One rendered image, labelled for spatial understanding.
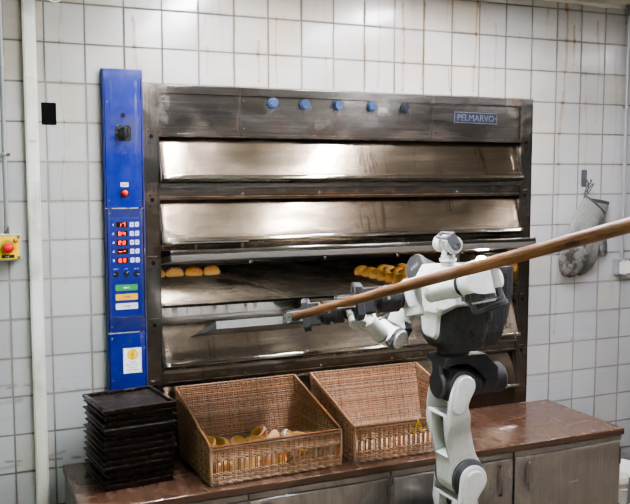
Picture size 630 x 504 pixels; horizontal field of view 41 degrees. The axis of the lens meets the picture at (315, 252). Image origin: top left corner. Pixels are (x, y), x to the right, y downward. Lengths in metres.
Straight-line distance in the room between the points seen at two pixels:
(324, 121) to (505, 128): 0.97
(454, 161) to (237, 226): 1.13
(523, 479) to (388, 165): 1.51
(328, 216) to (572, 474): 1.59
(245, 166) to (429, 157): 0.92
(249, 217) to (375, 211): 0.61
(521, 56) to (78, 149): 2.17
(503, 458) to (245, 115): 1.83
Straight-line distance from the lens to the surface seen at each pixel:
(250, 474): 3.33
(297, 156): 3.75
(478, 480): 3.23
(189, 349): 3.65
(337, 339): 3.88
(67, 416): 3.61
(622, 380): 4.92
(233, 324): 3.11
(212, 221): 3.61
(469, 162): 4.16
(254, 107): 3.69
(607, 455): 4.18
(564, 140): 4.50
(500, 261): 1.98
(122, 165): 3.49
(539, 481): 3.97
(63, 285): 3.51
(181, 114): 3.60
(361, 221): 3.87
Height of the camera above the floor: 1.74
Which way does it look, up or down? 5 degrees down
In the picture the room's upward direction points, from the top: straight up
